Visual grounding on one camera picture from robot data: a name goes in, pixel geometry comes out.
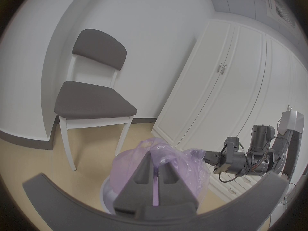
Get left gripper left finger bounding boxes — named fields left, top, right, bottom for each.
left=114, top=153, right=154, bottom=214

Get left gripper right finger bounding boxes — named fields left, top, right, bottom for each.
left=158, top=161, right=200, bottom=211

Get purple plastic bag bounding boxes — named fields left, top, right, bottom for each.
left=109, top=137, right=211, bottom=207

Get white trash bin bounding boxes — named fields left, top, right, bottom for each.
left=100, top=149, right=147, bottom=215

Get white wardrobe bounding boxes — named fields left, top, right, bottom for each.
left=152, top=18, right=308, bottom=201

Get white chair grey cushions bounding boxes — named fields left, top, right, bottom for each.
left=53, top=29, right=137, bottom=171

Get ceiling air vent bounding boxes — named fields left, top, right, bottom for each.
left=264, top=0, right=297, bottom=29

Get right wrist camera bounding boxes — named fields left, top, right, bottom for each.
left=221, top=136, right=241, bottom=154

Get black cable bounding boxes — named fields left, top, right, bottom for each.
left=218, top=171, right=242, bottom=184

